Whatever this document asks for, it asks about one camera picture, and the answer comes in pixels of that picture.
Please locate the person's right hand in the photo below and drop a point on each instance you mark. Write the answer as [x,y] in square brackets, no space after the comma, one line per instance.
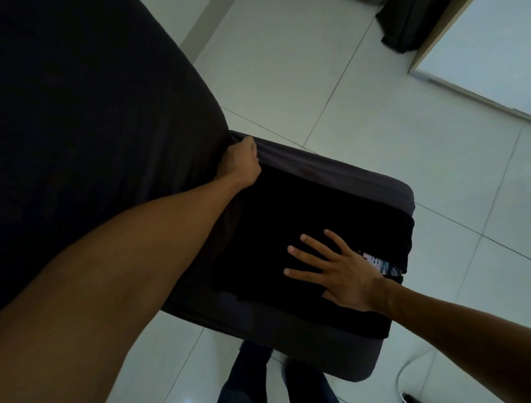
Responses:
[348,278]

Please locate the person's left hand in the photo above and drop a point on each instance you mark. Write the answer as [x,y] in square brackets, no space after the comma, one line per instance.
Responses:
[240,164]

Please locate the person's left fingers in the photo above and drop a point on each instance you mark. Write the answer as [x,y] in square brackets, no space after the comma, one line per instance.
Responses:
[250,148]

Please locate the person's right little finger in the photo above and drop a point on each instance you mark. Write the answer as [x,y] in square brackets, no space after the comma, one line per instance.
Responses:
[338,241]

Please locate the person's right thumb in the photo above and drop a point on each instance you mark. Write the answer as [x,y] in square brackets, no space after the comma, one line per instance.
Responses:
[330,296]

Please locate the person's right middle finger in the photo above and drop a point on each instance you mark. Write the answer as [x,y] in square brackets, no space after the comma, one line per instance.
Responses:
[309,258]

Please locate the black garment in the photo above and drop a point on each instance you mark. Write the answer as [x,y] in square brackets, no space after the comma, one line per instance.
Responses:
[282,211]

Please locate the person's left forearm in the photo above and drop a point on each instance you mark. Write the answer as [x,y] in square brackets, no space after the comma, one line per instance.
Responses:
[124,270]

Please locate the person's right forearm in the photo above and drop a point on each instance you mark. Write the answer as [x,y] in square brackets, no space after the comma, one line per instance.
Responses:
[456,336]

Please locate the dark grey ottoman cushion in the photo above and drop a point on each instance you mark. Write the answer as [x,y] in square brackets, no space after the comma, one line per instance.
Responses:
[340,176]

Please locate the person's blue jeans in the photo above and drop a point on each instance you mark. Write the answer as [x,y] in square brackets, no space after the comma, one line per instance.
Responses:
[244,378]

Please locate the black plug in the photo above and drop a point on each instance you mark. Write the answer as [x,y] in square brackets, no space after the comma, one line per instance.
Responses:
[411,398]

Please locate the dark grey sofa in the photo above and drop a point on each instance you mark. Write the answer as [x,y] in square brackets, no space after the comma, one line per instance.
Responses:
[91,108]

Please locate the black curtain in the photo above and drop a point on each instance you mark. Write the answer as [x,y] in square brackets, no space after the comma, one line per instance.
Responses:
[408,23]

